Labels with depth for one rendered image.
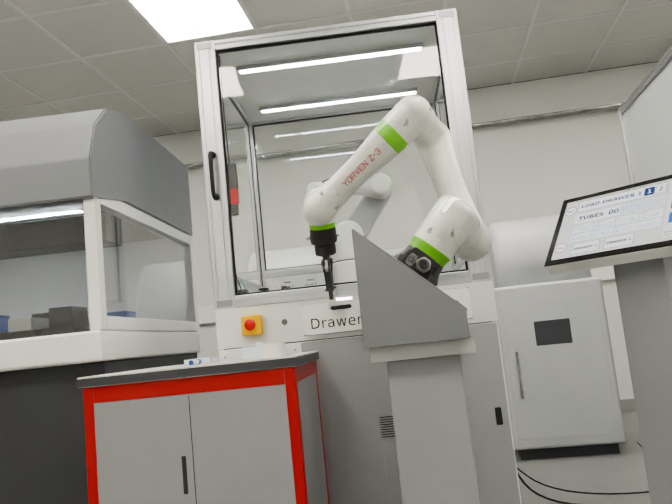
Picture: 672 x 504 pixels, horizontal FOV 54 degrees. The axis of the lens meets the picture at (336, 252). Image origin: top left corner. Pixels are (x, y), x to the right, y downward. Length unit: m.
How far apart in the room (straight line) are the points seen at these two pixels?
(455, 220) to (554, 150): 4.07
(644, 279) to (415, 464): 0.94
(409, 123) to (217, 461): 1.15
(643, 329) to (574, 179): 3.69
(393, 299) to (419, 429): 0.36
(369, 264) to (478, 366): 0.81
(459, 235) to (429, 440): 0.57
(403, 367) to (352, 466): 0.71
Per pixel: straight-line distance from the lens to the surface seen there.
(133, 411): 1.98
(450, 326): 1.76
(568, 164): 5.91
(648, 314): 2.29
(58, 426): 2.53
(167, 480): 1.97
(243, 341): 2.48
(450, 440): 1.86
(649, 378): 2.31
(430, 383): 1.84
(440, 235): 1.89
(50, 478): 2.56
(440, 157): 2.21
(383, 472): 2.47
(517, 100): 6.01
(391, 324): 1.77
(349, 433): 2.45
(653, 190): 2.34
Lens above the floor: 0.79
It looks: 8 degrees up
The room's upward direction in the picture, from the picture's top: 6 degrees counter-clockwise
